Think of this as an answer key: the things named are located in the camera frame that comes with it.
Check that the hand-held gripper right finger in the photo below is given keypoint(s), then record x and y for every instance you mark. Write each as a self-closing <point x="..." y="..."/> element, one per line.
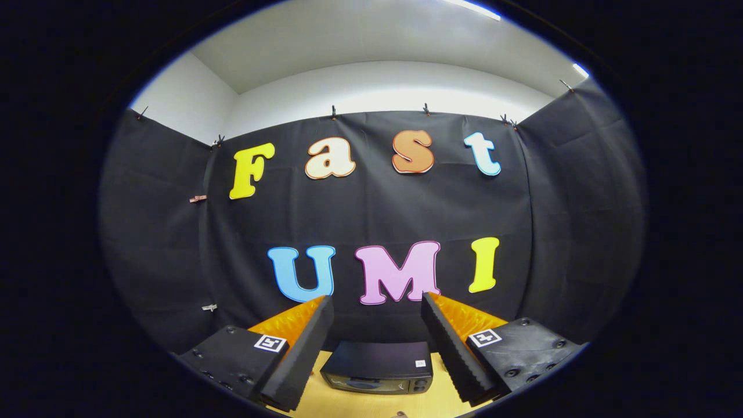
<point x="453" y="354"/>

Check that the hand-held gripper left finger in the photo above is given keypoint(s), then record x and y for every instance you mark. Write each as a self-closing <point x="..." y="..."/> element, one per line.
<point x="305" y="354"/>

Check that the black toaster oven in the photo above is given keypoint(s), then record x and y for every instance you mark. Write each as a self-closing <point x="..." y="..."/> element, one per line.
<point x="377" y="357"/>

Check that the black backdrop cloth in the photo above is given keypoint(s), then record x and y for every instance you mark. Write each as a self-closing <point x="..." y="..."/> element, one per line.
<point x="371" y="215"/>

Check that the row of black cloth clips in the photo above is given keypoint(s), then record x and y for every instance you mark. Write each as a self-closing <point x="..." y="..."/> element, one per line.
<point x="334" y="111"/>

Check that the small ceiling light panel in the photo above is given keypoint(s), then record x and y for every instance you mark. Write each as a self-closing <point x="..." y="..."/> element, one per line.
<point x="580" y="70"/>

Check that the large ceiling light panel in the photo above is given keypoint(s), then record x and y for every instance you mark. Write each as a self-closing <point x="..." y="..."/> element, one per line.
<point x="476" y="8"/>

